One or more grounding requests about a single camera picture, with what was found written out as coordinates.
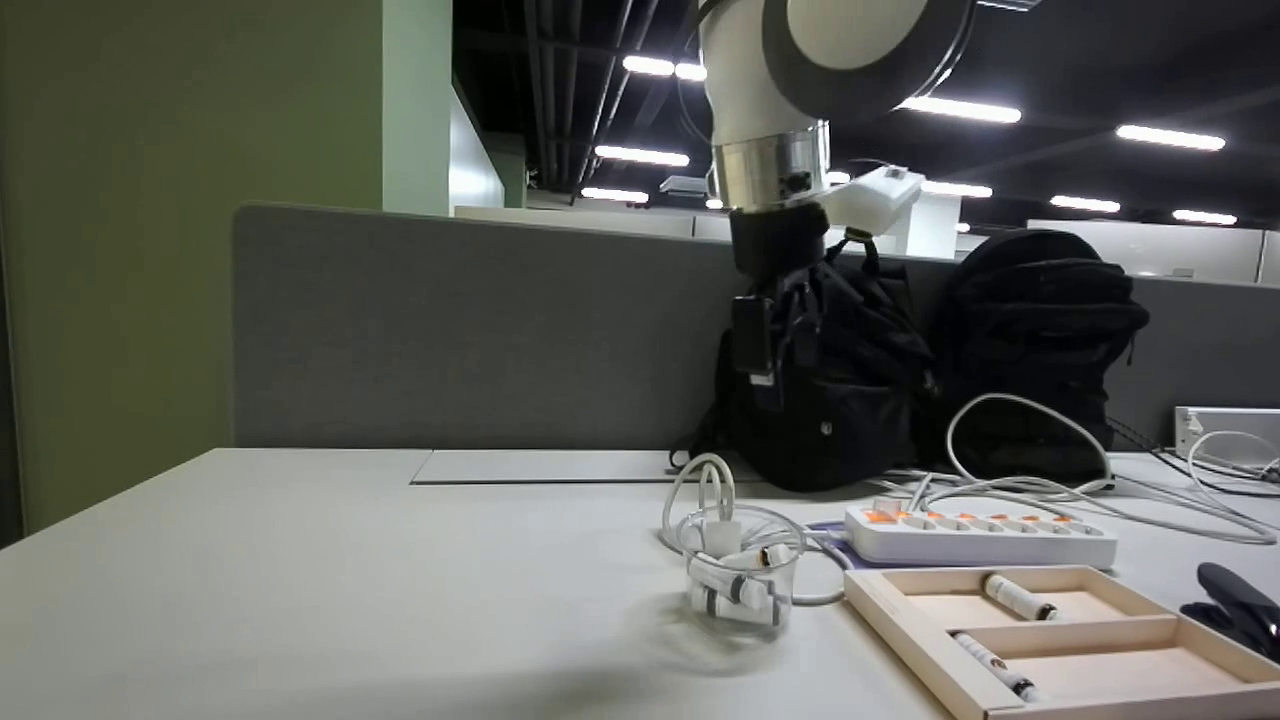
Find white power strip cord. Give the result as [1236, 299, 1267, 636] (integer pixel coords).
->
[655, 449, 858, 610]

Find thin white cable bundle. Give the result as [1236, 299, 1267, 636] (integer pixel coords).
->
[891, 465, 1280, 549]

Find black stapler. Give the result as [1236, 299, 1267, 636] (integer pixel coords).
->
[1176, 554, 1280, 668]

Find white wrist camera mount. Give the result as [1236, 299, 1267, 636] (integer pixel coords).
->
[811, 164, 928, 246]

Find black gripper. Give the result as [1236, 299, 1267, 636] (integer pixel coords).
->
[725, 201, 831, 404]

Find thick white looped cable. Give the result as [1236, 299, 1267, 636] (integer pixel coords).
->
[940, 388, 1116, 501]

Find white power strip orange switches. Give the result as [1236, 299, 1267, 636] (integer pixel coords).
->
[846, 494, 1123, 572]

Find fluorescent ceiling light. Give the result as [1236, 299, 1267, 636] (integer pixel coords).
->
[1111, 118, 1234, 157]
[891, 90, 1029, 131]
[577, 180, 655, 209]
[589, 139, 698, 170]
[1043, 191, 1123, 221]
[618, 47, 712, 89]
[1170, 204, 1245, 230]

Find grey desk partition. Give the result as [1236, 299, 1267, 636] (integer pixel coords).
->
[230, 201, 1280, 453]

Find wooden two-segment box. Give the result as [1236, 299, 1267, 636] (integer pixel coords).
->
[846, 560, 1280, 720]

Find black backpack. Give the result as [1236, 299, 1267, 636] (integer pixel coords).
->
[689, 230, 940, 490]
[918, 223, 1156, 489]

